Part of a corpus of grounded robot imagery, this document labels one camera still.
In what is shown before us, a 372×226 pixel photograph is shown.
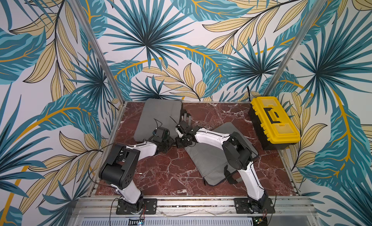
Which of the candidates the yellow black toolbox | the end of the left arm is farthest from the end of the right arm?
the yellow black toolbox

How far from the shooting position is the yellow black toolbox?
840mm

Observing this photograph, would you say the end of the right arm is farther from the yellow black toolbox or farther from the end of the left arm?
the yellow black toolbox
